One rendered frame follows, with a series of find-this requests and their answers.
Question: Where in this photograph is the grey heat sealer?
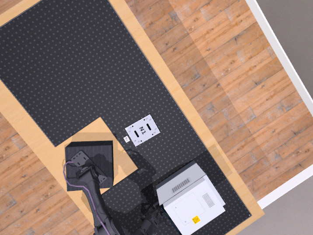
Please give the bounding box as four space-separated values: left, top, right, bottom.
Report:
153 160 225 235

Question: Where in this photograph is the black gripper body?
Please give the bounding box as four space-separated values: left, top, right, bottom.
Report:
138 214 159 235

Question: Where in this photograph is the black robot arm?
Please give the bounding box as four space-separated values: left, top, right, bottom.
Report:
71 150 125 235

